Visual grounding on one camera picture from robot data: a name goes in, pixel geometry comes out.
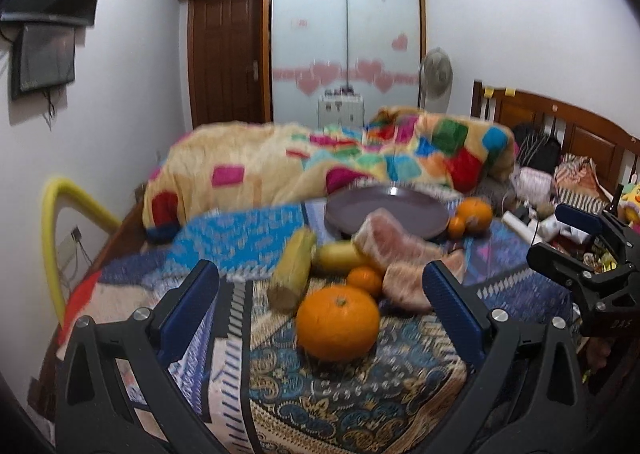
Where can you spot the black bag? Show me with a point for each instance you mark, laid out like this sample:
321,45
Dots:
536,149

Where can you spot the frosted sliding wardrobe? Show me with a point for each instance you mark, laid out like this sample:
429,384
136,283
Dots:
370,48

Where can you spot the patterned bed sheet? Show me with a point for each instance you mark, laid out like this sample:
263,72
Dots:
243,373

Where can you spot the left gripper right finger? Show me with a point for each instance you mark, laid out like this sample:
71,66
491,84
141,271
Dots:
525,394

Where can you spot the large orange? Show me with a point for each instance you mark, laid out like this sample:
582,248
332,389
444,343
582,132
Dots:
337,323
476,214

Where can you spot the white standing fan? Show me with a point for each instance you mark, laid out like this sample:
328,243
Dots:
435,81

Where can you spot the small tangerine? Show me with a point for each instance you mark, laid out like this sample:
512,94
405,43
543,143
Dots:
456,228
367,279

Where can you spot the small pomelo segment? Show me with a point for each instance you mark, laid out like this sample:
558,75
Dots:
403,282

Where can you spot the dark purple plate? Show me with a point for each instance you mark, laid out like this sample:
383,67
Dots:
419,213

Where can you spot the brown wooden door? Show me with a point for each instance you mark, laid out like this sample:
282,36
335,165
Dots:
223,61

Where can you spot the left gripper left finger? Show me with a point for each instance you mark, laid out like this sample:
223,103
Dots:
186,306

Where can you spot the white box appliance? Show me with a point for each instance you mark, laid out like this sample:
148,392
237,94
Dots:
345,110

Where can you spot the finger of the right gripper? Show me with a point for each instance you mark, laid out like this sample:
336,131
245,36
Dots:
557,266
620,240

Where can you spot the corn cob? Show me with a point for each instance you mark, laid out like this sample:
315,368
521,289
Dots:
337,258
289,280

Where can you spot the yellow foam tube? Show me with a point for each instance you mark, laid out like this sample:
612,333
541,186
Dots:
90,207

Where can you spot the wooden headboard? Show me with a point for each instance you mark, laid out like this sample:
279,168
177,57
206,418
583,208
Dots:
579,131

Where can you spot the colourful patchwork blanket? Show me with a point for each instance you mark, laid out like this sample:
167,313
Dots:
238,166

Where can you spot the small wall monitor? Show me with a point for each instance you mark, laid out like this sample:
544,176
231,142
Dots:
43,57

